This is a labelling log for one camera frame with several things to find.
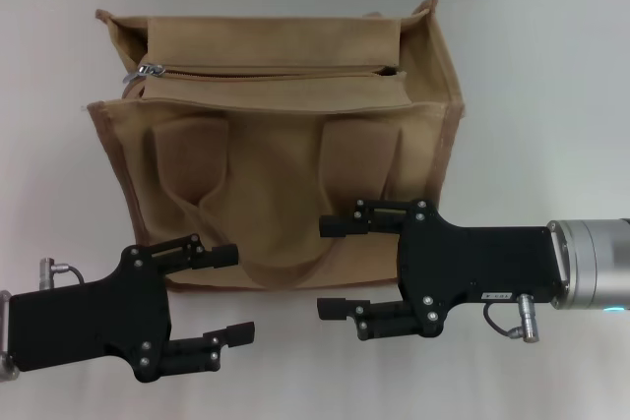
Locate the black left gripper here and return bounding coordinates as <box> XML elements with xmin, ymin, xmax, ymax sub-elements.
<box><xmin>8</xmin><ymin>233</ymin><xmax>256</xmax><ymax>385</ymax></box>

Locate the khaki canvas food bag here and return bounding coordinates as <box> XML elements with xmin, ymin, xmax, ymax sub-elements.
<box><xmin>81</xmin><ymin>0</ymin><xmax>467</xmax><ymax>294</ymax></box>

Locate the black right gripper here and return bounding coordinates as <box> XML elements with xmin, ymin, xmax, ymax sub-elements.
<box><xmin>317</xmin><ymin>199</ymin><xmax>566</xmax><ymax>342</ymax></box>

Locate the left gripper cable with plug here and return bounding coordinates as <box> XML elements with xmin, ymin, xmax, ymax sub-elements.
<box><xmin>38</xmin><ymin>256</ymin><xmax>88</xmax><ymax>288</ymax></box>

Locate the silver metal zipper pull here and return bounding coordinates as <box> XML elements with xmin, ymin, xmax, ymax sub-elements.
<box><xmin>122</xmin><ymin>62</ymin><xmax>166</xmax><ymax>83</ymax></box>

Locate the gripper cable with plug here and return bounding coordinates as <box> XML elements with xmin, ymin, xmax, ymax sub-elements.
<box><xmin>481</xmin><ymin>294</ymin><xmax>542</xmax><ymax>344</ymax></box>
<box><xmin>38</xmin><ymin>256</ymin><xmax>88</xmax><ymax>288</ymax></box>

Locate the right gripper cable with plug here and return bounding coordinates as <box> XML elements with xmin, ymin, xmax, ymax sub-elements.
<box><xmin>481</xmin><ymin>294</ymin><xmax>542</xmax><ymax>344</ymax></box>

